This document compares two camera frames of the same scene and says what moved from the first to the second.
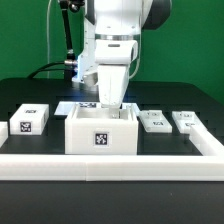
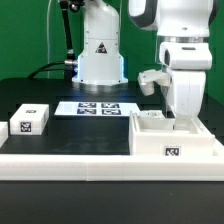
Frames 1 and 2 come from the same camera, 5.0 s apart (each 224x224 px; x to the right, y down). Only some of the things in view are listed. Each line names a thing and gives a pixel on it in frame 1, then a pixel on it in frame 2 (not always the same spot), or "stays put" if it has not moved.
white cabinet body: (90, 130) → (157, 137)
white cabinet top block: (29, 119) stays put
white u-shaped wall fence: (116, 167) stays put
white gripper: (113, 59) → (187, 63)
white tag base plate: (64, 107) stays put
